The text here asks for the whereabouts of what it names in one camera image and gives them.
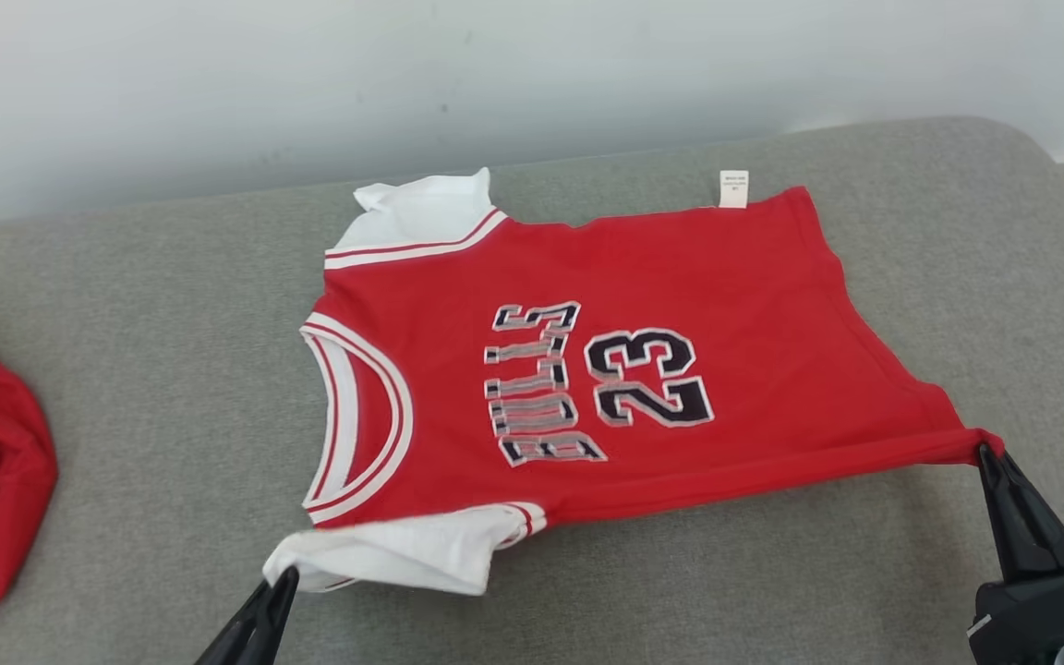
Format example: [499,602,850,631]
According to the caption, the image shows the red Bulls jersey white sleeves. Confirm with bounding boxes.
[262,167,1006,597]

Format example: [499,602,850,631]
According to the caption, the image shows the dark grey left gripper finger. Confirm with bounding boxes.
[246,566,300,665]
[195,580,279,665]

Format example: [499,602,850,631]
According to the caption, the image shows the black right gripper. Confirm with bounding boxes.
[968,445,1064,665]

